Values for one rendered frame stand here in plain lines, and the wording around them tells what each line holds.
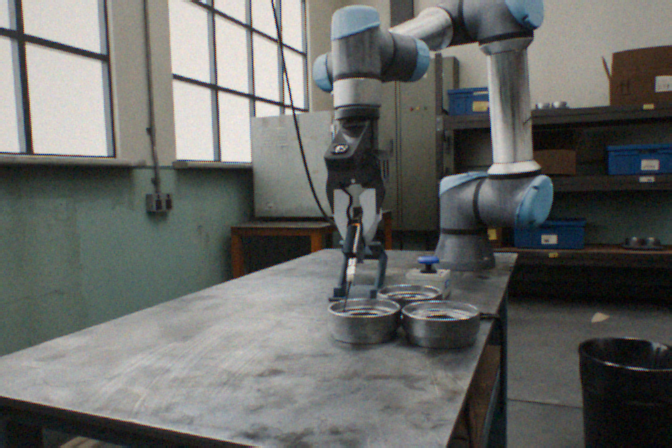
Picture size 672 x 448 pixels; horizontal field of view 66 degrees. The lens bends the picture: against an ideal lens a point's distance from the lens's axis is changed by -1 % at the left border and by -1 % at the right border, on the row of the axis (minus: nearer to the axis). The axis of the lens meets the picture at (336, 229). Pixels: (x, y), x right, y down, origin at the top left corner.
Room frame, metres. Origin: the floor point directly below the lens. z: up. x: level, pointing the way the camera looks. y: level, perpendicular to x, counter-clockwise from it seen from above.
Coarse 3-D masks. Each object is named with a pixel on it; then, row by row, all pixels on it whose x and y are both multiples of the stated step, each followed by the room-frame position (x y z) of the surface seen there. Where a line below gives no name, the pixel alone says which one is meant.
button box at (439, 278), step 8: (416, 272) 0.97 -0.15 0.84; (424, 272) 0.96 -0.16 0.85; (432, 272) 0.95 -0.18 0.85; (440, 272) 0.96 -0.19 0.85; (448, 272) 0.97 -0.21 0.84; (408, 280) 0.95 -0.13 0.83; (416, 280) 0.94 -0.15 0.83; (424, 280) 0.94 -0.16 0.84; (432, 280) 0.93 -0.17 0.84; (440, 280) 0.92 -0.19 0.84; (448, 280) 0.97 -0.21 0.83; (440, 288) 0.92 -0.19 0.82; (448, 288) 0.97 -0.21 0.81
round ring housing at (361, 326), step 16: (336, 304) 0.76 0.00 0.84; (352, 304) 0.78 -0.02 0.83; (368, 304) 0.78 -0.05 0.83; (384, 304) 0.77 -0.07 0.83; (336, 320) 0.69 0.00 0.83; (352, 320) 0.68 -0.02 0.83; (368, 320) 0.68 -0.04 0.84; (384, 320) 0.68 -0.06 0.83; (400, 320) 0.71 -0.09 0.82; (336, 336) 0.71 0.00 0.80; (352, 336) 0.69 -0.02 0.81; (368, 336) 0.68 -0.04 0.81; (384, 336) 0.69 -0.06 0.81
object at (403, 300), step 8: (384, 288) 0.85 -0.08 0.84; (392, 288) 0.87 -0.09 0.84; (400, 288) 0.87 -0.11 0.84; (408, 288) 0.87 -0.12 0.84; (416, 288) 0.87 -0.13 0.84; (424, 288) 0.86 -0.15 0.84; (432, 288) 0.85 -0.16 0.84; (384, 296) 0.79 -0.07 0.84; (400, 296) 0.84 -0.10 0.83; (408, 296) 0.84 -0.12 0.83; (416, 296) 0.84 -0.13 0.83; (424, 296) 0.83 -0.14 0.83; (432, 296) 0.78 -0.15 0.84; (440, 296) 0.80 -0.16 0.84; (400, 304) 0.77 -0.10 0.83; (408, 304) 0.77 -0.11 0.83
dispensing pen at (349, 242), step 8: (360, 216) 0.82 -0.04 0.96; (360, 224) 0.82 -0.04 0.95; (352, 232) 0.80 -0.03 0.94; (352, 240) 0.79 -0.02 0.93; (344, 248) 0.78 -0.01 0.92; (352, 248) 0.78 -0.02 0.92; (352, 256) 0.79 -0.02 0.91; (352, 264) 0.78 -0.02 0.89; (352, 272) 0.77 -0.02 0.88; (352, 280) 0.77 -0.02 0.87; (344, 304) 0.75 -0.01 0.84
